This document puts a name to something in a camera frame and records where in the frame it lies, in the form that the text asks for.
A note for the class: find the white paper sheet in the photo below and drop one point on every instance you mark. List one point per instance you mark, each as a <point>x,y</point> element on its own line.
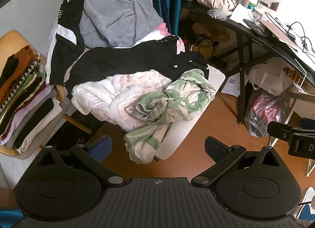
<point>240,12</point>

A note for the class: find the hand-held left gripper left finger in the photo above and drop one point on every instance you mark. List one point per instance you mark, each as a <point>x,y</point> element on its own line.
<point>101,148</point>

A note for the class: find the white pink printed garment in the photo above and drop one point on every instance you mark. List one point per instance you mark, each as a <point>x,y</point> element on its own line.
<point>118,95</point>

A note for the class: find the green white patterned garment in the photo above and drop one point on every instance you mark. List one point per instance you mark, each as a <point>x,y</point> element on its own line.
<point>182,95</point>

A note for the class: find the pink cloth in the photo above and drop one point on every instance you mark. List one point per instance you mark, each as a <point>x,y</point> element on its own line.
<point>163,28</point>

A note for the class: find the clear bag with red contents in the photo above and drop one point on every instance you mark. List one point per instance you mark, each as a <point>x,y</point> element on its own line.
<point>263,112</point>

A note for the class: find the black snowflake print sweater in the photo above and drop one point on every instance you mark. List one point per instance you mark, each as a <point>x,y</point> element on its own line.
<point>137,63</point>

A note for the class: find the white plastic bag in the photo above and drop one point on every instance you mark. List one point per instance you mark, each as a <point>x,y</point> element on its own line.
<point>268,77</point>

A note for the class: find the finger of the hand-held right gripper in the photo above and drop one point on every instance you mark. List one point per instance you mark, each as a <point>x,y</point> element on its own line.
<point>280,130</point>

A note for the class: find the black white sports jacket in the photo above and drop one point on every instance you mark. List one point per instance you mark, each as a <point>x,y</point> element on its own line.
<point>64,53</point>

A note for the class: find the white metal rack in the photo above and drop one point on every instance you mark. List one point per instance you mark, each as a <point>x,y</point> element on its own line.
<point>304,97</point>

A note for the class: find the black desk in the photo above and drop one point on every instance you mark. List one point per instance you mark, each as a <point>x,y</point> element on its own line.
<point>246,53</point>

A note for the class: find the white folding table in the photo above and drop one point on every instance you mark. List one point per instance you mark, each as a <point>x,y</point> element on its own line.
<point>182,132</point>

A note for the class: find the clear plastic glove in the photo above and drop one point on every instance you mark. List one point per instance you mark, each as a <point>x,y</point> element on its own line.
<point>220,14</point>

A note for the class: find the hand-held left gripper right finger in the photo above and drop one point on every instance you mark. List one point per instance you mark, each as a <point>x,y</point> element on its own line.
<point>216,149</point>

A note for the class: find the white paper on floor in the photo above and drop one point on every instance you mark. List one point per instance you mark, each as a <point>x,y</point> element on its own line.
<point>231,85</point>

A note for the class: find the grey fleece robe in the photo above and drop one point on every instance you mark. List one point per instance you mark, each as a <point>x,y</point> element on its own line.
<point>118,13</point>

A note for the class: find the wooden chair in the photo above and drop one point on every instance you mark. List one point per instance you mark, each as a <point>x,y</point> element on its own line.
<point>14,38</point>

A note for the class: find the stack of folded clothes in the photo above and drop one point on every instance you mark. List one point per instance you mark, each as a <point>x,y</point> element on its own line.
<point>24,109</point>

